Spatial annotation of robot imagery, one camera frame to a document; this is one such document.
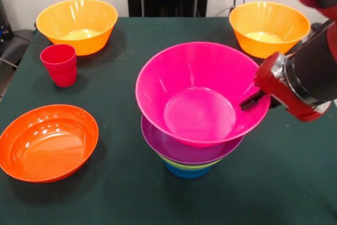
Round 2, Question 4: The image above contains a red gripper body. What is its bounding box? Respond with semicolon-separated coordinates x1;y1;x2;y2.
253;52;332;123

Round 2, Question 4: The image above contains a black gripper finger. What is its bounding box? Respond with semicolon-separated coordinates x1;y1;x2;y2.
239;90;265;112
268;97;284;110

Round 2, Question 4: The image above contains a pink large bowl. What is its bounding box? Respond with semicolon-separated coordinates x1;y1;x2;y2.
135;41;272;148

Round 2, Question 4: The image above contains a purple bowl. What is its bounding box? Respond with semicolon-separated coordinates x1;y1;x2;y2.
141;115;244;165

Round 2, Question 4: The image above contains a blue bowl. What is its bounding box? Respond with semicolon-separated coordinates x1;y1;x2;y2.
163;160;213;180

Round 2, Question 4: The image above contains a large green bowl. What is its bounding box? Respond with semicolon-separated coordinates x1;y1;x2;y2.
157;152;224;170

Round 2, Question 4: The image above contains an orange shallow bowl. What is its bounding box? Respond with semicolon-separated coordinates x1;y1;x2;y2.
0;104;100;183

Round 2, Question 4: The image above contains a yellow-orange large bowl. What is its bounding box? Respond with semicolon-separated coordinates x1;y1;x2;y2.
229;1;311;59
35;0;118;56

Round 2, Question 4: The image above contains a dark green tablecloth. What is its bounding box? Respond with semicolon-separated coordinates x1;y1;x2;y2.
0;16;337;225

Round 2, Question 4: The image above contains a red cup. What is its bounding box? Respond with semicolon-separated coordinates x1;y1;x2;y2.
39;44;77;88

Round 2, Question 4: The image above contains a grey office chair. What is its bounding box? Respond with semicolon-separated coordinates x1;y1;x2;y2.
0;29;36;68

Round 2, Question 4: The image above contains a black computer equipment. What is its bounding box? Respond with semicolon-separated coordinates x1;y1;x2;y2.
0;0;13;43

